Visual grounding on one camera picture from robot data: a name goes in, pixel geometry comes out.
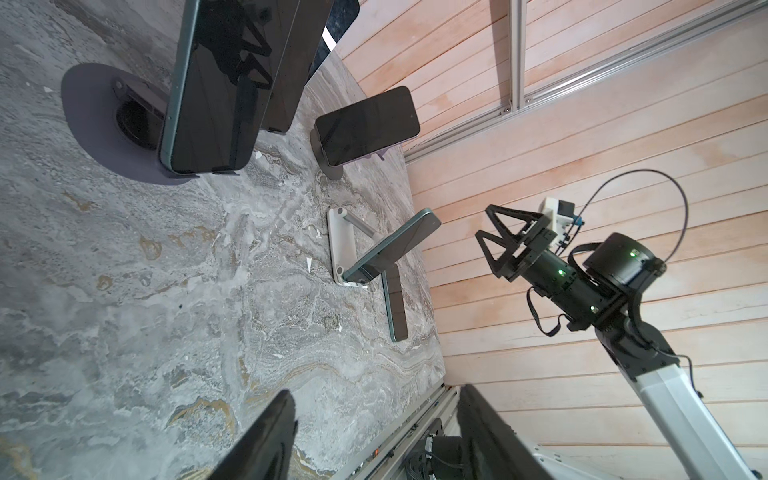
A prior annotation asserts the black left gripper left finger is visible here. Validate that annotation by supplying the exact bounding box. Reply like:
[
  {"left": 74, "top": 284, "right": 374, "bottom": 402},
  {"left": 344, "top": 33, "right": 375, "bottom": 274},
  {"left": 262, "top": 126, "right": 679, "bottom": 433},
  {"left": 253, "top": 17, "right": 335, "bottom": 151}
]
[{"left": 208, "top": 389, "right": 298, "bottom": 480}]

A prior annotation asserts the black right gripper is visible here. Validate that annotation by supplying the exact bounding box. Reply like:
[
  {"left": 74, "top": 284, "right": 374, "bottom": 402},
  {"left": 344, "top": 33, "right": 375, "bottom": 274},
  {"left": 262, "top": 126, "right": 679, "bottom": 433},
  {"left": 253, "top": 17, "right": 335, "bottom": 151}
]
[{"left": 475, "top": 205, "right": 578, "bottom": 298}]

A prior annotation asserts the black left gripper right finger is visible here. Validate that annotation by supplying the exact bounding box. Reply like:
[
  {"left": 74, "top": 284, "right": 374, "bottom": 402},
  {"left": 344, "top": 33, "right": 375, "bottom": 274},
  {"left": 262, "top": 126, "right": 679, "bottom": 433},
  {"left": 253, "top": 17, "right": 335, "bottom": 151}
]
[{"left": 458, "top": 384, "right": 552, "bottom": 480}]

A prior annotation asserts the white folding stand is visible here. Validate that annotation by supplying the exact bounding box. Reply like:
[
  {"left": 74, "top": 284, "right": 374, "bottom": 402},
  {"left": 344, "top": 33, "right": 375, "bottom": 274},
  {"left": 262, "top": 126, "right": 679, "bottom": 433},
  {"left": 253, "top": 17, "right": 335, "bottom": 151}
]
[{"left": 327, "top": 206, "right": 383, "bottom": 289}]

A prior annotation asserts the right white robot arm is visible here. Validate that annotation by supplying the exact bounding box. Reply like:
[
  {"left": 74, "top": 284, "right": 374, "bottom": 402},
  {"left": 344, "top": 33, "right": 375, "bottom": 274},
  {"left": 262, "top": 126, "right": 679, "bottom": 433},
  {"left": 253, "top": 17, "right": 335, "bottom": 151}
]
[{"left": 475, "top": 205, "right": 761, "bottom": 479}]

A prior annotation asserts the dark round stand pink phone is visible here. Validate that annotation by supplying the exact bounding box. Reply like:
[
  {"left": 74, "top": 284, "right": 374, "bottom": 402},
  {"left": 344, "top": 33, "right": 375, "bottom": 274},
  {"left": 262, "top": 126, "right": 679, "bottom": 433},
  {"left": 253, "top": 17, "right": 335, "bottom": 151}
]
[{"left": 310, "top": 126, "right": 344, "bottom": 180}]

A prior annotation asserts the pink-edged phone on stand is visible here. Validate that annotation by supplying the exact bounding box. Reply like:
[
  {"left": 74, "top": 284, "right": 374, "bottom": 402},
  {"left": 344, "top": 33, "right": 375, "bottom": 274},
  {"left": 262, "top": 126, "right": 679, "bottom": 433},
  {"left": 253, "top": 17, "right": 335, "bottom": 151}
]
[{"left": 314, "top": 86, "right": 421, "bottom": 165}]

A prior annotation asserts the white-edged phone on stand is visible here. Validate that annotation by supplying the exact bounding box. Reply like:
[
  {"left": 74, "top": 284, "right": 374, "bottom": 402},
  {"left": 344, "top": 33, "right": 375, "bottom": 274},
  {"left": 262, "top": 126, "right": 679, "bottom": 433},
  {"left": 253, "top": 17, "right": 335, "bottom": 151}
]
[{"left": 308, "top": 0, "right": 360, "bottom": 79}]

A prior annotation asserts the blue-edged phone on stand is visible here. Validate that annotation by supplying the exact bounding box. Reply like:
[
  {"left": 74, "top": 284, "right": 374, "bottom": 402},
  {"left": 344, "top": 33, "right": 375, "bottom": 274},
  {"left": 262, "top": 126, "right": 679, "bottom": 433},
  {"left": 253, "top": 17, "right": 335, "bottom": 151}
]
[{"left": 261, "top": 0, "right": 334, "bottom": 134}]

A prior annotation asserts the green-edged phone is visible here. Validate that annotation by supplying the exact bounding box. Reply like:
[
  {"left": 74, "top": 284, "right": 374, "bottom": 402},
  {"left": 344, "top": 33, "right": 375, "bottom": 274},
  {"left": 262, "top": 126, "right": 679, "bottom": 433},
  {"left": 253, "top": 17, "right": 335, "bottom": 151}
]
[{"left": 159, "top": 0, "right": 299, "bottom": 175}]

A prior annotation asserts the dark round stand front left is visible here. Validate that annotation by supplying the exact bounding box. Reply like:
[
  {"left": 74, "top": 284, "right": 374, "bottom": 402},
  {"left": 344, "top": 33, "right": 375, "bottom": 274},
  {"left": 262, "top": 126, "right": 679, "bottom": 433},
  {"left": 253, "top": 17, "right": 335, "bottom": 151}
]
[{"left": 61, "top": 63, "right": 196, "bottom": 185}]

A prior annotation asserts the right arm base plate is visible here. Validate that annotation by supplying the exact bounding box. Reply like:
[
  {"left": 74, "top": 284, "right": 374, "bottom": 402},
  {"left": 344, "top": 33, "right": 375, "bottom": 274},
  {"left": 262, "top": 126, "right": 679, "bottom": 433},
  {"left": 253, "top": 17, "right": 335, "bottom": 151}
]
[{"left": 401, "top": 419, "right": 465, "bottom": 480}]

